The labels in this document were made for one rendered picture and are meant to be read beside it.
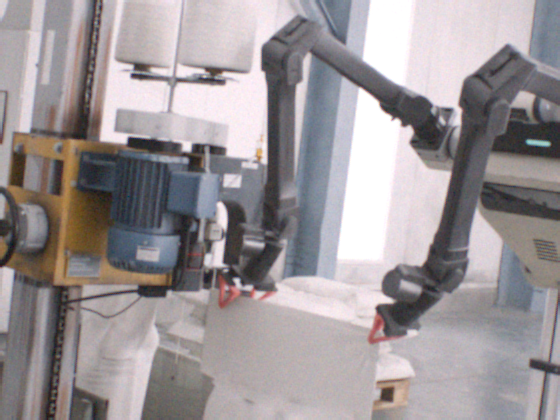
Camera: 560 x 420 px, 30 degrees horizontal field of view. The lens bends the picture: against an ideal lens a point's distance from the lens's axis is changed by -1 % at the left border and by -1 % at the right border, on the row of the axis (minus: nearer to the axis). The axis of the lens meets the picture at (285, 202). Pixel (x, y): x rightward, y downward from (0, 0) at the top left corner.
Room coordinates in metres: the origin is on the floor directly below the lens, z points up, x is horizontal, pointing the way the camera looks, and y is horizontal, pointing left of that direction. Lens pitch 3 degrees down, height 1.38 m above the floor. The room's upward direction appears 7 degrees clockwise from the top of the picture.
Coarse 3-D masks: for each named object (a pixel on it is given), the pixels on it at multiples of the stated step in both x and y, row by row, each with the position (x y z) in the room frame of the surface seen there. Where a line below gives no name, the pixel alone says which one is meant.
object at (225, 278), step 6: (228, 270) 2.43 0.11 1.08; (222, 276) 2.41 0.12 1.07; (228, 276) 2.41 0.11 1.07; (234, 276) 2.41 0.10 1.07; (222, 282) 2.41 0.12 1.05; (228, 282) 2.39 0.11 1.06; (234, 282) 2.40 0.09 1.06; (222, 288) 2.42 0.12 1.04; (228, 288) 2.40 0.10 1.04; (234, 288) 2.39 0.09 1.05; (222, 294) 2.43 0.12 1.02; (234, 294) 2.38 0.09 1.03; (222, 300) 2.43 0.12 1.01; (228, 300) 2.40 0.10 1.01; (222, 306) 2.43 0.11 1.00
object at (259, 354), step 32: (224, 320) 2.46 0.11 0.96; (256, 320) 2.39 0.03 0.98; (288, 320) 2.32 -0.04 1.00; (320, 320) 2.28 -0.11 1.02; (224, 352) 2.45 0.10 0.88; (256, 352) 2.38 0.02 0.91; (288, 352) 2.32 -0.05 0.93; (320, 352) 2.27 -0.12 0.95; (352, 352) 2.23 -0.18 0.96; (224, 384) 2.42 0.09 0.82; (256, 384) 2.37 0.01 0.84; (288, 384) 2.31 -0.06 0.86; (320, 384) 2.27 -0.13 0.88; (352, 384) 2.23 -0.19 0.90; (224, 416) 2.35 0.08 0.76; (256, 416) 2.28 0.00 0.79; (288, 416) 2.22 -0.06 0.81; (320, 416) 2.23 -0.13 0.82; (352, 416) 2.22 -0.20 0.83
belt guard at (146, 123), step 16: (128, 112) 2.15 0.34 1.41; (144, 112) 2.13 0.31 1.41; (160, 112) 2.13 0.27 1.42; (128, 128) 2.14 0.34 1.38; (144, 128) 2.13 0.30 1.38; (160, 128) 2.13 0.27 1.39; (176, 128) 2.15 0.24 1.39; (192, 128) 2.18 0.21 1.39; (208, 128) 2.32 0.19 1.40; (224, 128) 2.54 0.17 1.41; (224, 144) 2.57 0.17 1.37
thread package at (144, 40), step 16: (128, 0) 2.47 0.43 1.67; (144, 0) 2.45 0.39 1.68; (160, 0) 2.52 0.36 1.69; (128, 16) 2.46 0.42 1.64; (144, 16) 2.45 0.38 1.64; (160, 16) 2.46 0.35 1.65; (176, 16) 2.51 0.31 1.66; (128, 32) 2.45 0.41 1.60; (144, 32) 2.45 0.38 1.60; (160, 32) 2.46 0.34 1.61; (128, 48) 2.45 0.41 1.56; (144, 48) 2.44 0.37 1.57; (160, 48) 2.46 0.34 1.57; (128, 64) 2.54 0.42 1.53; (144, 64) 2.47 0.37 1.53; (160, 64) 2.47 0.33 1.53
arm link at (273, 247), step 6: (264, 240) 2.36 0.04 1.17; (270, 240) 2.38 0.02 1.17; (276, 240) 2.39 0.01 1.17; (282, 240) 2.41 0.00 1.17; (264, 246) 2.38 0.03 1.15; (270, 246) 2.38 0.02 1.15; (276, 246) 2.38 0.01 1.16; (282, 246) 2.39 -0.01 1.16; (264, 252) 2.38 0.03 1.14; (270, 252) 2.38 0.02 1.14; (276, 252) 2.39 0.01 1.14; (264, 258) 2.39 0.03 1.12; (270, 258) 2.39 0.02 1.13; (276, 258) 2.40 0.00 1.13
